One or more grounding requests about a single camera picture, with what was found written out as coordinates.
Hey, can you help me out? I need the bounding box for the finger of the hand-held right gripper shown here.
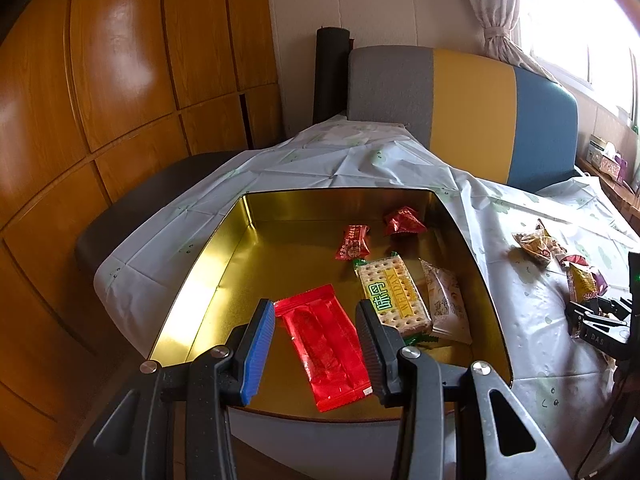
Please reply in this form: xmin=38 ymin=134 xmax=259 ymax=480
xmin=565 ymin=301 xmax=632 ymax=346
xmin=597 ymin=295 xmax=640 ymax=322

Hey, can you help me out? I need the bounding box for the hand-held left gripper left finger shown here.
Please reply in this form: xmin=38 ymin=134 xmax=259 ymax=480
xmin=77 ymin=298 xmax=277 ymax=480

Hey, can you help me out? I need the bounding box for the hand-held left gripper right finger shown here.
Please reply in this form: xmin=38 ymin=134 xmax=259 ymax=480
xmin=355 ymin=300 xmax=571 ymax=480

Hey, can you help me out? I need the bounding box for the purple yellow snack packet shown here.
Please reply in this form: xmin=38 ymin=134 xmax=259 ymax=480
xmin=562 ymin=254 xmax=608 ymax=311

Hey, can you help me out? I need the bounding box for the red snack packet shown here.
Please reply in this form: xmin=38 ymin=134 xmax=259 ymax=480
xmin=275 ymin=284 xmax=373 ymax=412
xmin=384 ymin=206 xmax=427 ymax=237

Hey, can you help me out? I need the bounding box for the green yellow cracker packet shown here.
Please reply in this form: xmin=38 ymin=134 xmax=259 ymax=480
xmin=354 ymin=254 xmax=434 ymax=346

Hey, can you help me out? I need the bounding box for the white snack packet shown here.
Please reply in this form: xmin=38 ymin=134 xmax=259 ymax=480
xmin=420 ymin=259 xmax=473 ymax=345

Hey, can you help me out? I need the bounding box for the gold tin box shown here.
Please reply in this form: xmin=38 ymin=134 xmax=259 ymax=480
xmin=147 ymin=187 xmax=516 ymax=418

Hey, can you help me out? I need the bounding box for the small red striped packet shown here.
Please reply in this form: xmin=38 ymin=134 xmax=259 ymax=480
xmin=335 ymin=225 xmax=371 ymax=261

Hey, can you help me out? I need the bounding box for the white plastic tablecloth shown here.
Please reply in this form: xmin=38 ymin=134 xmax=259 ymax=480
xmin=92 ymin=115 xmax=640 ymax=480

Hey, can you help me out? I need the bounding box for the wooden side table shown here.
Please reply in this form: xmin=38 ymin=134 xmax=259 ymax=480
xmin=575 ymin=157 xmax=640 ymax=236

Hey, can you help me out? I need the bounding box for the woven tissue box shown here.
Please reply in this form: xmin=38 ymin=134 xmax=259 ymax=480
xmin=586 ymin=135 xmax=621 ymax=178

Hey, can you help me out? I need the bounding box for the grey yellow blue chair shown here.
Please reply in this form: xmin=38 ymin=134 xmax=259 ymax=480
xmin=346 ymin=45 xmax=581 ymax=193

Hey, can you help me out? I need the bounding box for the window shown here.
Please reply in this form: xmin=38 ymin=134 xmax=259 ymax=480
xmin=517 ymin=0 xmax=640 ymax=126

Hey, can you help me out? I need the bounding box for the black rolled mat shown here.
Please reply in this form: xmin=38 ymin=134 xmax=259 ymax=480
xmin=312 ymin=26 xmax=351 ymax=126

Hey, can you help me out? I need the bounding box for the tied beige curtain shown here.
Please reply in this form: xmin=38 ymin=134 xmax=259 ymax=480
xmin=462 ymin=0 xmax=558 ymax=81

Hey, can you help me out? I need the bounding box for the wooden wardrobe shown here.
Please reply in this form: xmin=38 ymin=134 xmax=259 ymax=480
xmin=0 ymin=0 xmax=286 ymax=480

